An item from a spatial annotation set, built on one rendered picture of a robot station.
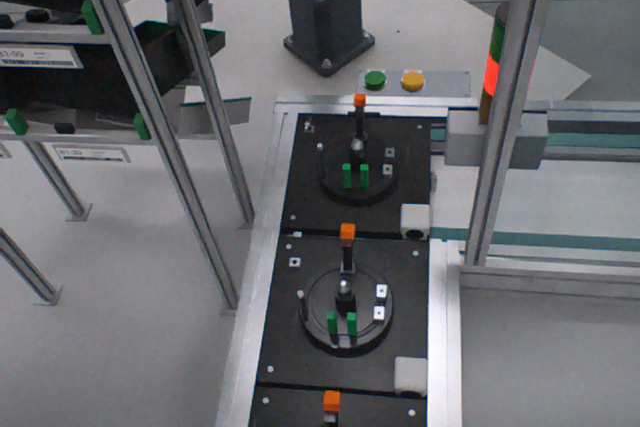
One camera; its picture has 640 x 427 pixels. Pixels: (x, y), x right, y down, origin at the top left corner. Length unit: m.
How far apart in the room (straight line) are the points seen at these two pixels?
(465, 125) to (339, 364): 0.38
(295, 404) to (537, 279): 0.42
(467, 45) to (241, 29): 0.50
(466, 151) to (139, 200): 0.68
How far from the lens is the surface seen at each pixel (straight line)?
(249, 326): 1.08
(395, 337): 1.03
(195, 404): 1.15
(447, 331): 1.06
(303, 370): 1.02
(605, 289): 1.18
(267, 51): 1.56
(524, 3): 0.71
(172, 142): 0.83
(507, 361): 1.16
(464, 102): 1.30
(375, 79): 1.32
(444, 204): 1.21
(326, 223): 1.13
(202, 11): 1.13
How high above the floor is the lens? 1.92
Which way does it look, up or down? 55 degrees down
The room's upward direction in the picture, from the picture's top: 8 degrees counter-clockwise
